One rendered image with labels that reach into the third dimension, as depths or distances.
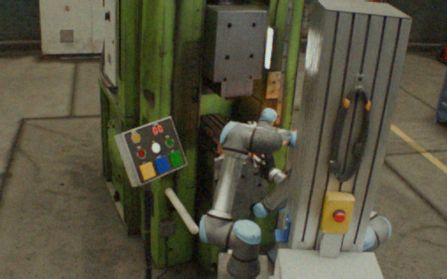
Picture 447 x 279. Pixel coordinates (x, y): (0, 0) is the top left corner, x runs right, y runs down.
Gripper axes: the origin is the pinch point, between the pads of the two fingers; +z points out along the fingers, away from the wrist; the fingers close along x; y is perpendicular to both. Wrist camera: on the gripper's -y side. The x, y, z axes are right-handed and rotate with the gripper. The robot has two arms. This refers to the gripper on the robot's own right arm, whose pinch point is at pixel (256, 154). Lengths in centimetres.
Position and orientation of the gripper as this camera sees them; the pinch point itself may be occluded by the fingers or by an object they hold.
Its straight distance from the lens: 277.8
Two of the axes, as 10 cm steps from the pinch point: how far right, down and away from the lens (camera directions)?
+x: 9.1, -1.3, 3.9
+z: -4.1, -4.0, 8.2
